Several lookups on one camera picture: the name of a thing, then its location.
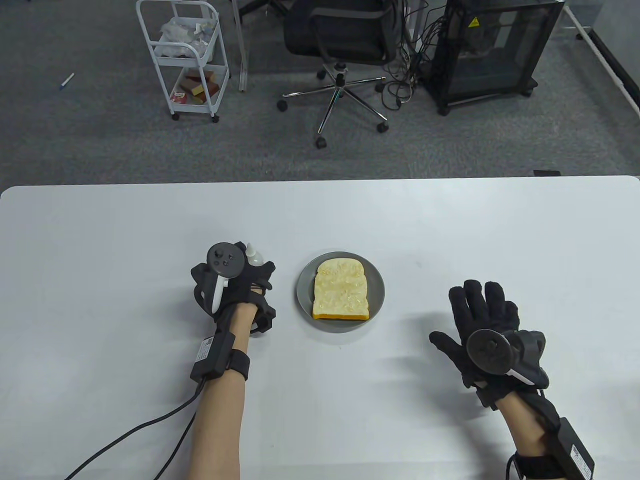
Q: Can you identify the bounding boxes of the white plastic bags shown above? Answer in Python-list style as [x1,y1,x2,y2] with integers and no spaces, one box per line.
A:
[154,17,217,58]

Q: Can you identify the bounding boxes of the black wheeled equipment cabinet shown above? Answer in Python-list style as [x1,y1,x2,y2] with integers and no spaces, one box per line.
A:
[422,0,566,117]

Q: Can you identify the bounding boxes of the black swivel office chair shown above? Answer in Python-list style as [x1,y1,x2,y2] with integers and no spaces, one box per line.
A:
[276,0,401,149]

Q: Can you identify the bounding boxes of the white floor cable duct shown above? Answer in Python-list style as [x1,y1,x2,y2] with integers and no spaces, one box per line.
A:
[564,0,640,113]

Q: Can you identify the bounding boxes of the white metal desk leg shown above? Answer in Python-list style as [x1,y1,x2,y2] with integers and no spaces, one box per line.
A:
[231,0,249,92]

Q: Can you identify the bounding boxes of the black forearm strap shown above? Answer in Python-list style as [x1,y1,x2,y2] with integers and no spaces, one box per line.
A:
[515,452,566,480]
[227,352,251,381]

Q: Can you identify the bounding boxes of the black handheld controller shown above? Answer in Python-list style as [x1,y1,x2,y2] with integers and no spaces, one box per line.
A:
[466,330,550,387]
[206,242,246,315]

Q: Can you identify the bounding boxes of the person's right hand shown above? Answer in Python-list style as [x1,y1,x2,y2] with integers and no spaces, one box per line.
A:
[429,280,550,402]

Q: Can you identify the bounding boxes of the person's right forearm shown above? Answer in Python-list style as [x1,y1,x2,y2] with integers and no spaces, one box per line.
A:
[497,390,577,480]

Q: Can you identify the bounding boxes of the black cable bundle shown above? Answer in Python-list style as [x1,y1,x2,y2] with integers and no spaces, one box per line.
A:
[382,0,451,108]

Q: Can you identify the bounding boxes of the person's left forearm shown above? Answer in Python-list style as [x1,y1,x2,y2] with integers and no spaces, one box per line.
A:
[187,302,259,480]

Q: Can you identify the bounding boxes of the white rolling cart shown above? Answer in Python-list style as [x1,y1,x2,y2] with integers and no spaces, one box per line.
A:
[136,0,231,123]

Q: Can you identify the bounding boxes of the red yellow snack packets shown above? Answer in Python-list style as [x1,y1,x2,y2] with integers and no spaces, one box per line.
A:
[170,70,221,104]

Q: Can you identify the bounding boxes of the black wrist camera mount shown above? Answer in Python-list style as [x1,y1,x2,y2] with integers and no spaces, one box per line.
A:
[250,300,277,337]
[475,382,501,412]

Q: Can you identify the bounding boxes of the yellow toast slice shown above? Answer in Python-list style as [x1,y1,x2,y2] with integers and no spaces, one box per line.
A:
[312,258,372,321]

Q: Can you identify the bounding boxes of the black battery pack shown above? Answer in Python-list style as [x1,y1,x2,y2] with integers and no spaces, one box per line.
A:
[557,417,596,480]
[190,334,236,381]

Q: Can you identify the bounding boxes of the person's left hand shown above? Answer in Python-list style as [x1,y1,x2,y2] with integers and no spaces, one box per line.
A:
[190,243,277,322]

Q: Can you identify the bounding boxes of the grey round plate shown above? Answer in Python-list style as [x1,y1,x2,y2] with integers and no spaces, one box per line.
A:
[295,251,387,334]

